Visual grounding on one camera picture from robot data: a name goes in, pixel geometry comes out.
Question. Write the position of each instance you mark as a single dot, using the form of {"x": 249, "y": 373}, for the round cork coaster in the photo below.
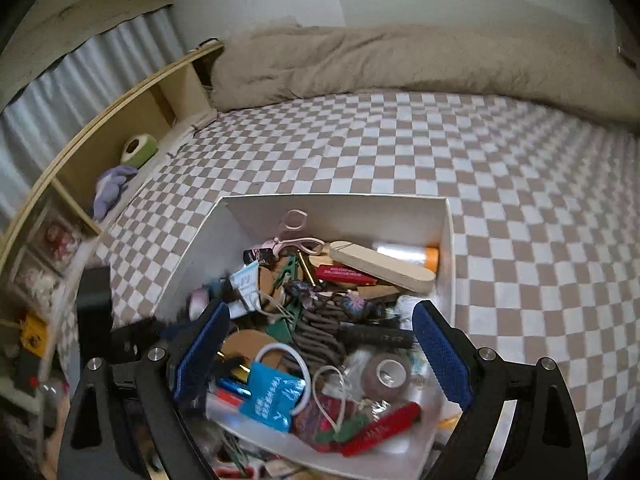
{"x": 245, "y": 340}

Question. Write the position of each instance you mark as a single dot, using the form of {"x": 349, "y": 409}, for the brown tape roll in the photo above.
{"x": 370, "y": 380}

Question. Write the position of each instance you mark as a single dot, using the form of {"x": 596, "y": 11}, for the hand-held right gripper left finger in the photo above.
{"x": 202, "y": 350}

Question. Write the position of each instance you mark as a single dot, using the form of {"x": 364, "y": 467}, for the red pocket knife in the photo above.
{"x": 380, "y": 427}

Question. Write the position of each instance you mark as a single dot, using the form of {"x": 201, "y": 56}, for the wooden headboard shelf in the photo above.
{"x": 175, "y": 90}

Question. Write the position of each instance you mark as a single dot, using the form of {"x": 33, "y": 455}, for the purple plush toy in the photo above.
{"x": 110, "y": 185}

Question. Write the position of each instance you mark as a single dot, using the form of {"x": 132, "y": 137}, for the clear display case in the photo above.
{"x": 37, "y": 282}
{"x": 57, "y": 242}

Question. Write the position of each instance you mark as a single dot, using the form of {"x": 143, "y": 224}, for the orange-capped clear tube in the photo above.
{"x": 430, "y": 257}

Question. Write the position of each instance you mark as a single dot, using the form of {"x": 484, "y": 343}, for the green avocado plush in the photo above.
{"x": 145, "y": 152}

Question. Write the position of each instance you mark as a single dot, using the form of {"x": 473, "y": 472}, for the red flat packet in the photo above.
{"x": 345, "y": 274}

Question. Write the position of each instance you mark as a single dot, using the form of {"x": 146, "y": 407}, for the white curtain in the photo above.
{"x": 100, "y": 70}

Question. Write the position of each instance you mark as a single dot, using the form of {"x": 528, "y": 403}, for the beige duvet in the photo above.
{"x": 400, "y": 60}

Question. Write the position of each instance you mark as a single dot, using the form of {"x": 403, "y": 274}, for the yellow box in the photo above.
{"x": 35, "y": 335}

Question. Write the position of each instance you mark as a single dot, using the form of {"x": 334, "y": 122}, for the white and blue packet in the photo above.
{"x": 245, "y": 280}

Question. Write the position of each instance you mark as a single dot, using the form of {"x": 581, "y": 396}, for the green plastic clip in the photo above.
{"x": 285, "y": 270}

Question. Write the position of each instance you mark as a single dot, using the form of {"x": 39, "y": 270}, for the beige wooden case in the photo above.
{"x": 380, "y": 265}

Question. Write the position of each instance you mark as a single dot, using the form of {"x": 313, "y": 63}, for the black rubber grip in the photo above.
{"x": 380, "y": 335}

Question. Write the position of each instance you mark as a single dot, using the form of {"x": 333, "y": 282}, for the beige curtain valance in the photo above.
{"x": 75, "y": 15}

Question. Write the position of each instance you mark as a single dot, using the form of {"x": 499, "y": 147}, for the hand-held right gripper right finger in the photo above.
{"x": 442, "y": 355}

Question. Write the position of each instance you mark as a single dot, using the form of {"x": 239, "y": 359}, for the white storage box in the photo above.
{"x": 350, "y": 215}

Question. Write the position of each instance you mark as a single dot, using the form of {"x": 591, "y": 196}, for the blue paper packet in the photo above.
{"x": 270, "y": 395}

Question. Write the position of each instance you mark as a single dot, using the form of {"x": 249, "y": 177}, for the checkered bed sheet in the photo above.
{"x": 350, "y": 150}

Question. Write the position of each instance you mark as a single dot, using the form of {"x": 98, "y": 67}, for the red crochet strawberry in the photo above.
{"x": 320, "y": 425}

